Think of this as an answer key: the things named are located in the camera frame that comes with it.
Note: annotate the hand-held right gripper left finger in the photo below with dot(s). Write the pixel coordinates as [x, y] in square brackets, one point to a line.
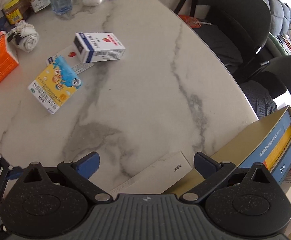
[89, 163]

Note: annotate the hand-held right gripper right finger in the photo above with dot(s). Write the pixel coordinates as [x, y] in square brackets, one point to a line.
[206, 163]

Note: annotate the cardboard shoe box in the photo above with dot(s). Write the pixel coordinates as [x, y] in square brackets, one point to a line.
[235, 150]

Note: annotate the long white barcode box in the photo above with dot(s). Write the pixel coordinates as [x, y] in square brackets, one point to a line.
[155, 172]

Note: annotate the large blue medicine box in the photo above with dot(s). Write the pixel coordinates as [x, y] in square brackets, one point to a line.
[265, 142]

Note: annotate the yellow orange medicine box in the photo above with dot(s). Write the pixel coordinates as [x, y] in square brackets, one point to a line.
[278, 150]

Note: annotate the blue bear medicine box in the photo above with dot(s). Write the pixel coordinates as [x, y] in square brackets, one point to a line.
[285, 165]

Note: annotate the yellow cartoon medicine box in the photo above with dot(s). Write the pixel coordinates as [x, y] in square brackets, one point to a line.
[53, 85]

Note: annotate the thick white strawberry box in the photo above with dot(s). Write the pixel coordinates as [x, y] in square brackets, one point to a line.
[103, 45]

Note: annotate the dark dining chair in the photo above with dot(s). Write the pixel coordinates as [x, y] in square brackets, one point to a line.
[235, 17]
[285, 75]

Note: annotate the rolled beige cloth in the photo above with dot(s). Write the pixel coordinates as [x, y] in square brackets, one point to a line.
[28, 38]

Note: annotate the red hang tag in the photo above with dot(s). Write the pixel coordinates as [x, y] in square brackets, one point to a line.
[193, 21]

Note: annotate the white oval device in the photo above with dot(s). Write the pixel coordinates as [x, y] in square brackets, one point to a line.
[93, 0]

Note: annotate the yellow lid jar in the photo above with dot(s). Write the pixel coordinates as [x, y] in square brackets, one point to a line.
[15, 11]

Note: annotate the grey sofa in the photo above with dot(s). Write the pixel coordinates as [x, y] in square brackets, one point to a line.
[280, 12]

